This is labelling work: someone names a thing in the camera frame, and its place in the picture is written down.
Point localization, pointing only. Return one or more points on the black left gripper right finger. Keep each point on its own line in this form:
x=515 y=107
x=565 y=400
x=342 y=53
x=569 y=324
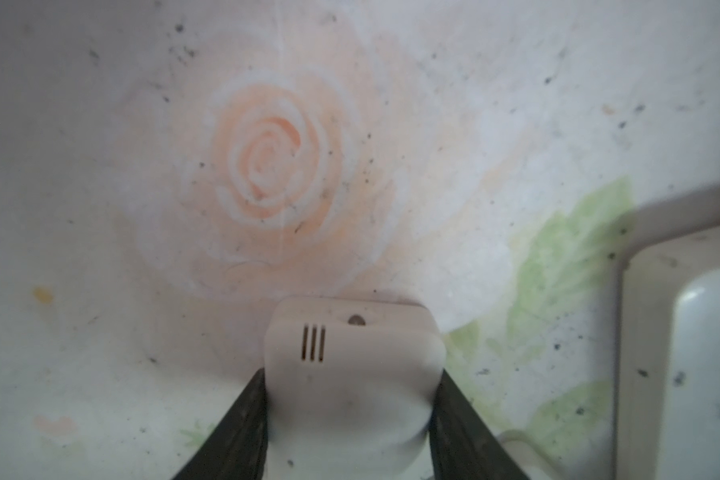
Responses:
x=462 y=447

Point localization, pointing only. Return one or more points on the white remote control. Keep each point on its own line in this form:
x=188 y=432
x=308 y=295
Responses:
x=350 y=387
x=668 y=405

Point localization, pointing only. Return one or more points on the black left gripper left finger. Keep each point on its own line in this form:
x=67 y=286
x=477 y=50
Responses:
x=237 y=448

